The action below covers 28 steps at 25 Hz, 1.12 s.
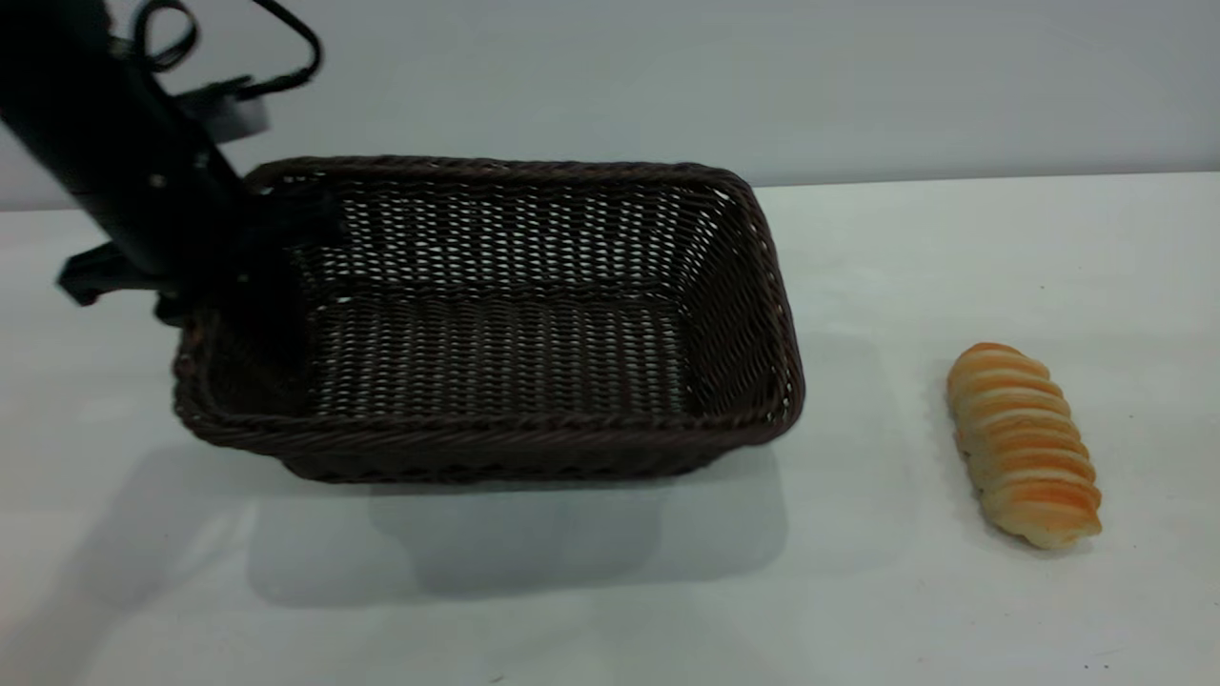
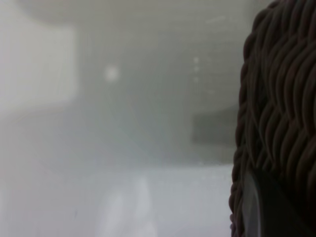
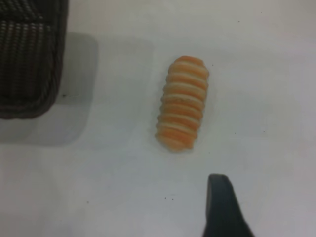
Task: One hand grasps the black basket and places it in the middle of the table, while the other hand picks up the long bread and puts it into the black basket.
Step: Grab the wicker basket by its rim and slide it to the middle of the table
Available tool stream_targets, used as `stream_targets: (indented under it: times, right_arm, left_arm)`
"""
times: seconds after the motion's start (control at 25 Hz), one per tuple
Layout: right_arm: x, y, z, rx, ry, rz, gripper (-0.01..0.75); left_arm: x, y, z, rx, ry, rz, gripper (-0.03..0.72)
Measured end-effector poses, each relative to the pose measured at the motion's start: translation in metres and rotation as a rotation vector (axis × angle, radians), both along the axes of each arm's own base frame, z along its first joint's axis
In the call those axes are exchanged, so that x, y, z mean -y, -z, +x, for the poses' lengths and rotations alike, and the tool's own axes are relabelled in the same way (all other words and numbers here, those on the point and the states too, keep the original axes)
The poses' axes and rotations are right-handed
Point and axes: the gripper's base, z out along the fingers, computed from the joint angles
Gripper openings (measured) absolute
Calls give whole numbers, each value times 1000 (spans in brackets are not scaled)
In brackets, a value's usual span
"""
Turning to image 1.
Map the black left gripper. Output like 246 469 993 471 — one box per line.
56 179 346 384

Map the black camera cable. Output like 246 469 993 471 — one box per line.
132 0 323 102

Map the ridged bread loaf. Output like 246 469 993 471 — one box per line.
945 342 1103 551

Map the dark brown woven basket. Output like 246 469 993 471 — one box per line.
173 155 806 484

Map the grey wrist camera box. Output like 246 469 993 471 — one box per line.
177 80 271 146

